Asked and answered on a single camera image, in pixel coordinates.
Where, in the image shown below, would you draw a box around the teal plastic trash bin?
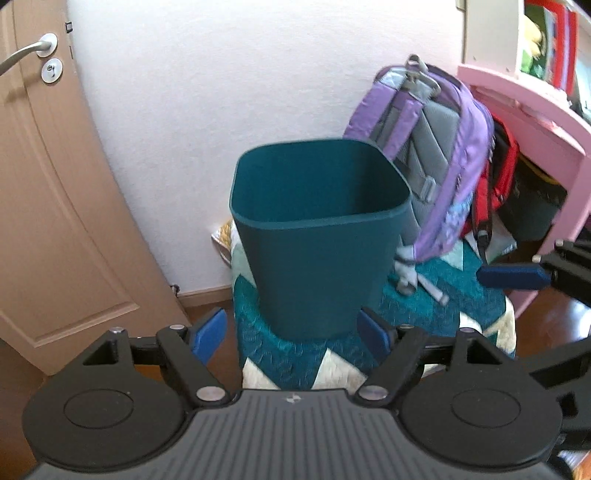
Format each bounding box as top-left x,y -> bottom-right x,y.
229,139 -> 411,341

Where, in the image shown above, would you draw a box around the teal white quilted blanket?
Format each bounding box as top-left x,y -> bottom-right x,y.
226,222 -> 517,391

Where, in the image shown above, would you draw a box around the beige wooden door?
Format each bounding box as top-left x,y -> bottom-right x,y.
1,1 -> 187,375

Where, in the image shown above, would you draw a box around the red bag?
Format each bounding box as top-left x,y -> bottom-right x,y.
463,115 -> 520,264

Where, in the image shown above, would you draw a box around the books on pink desk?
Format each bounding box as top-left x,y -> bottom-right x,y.
521,1 -> 590,121

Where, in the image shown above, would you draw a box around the purple grey backpack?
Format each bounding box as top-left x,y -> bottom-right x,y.
344,54 -> 495,306

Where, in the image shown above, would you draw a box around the silver door handle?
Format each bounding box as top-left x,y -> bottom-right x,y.
0,33 -> 58,76

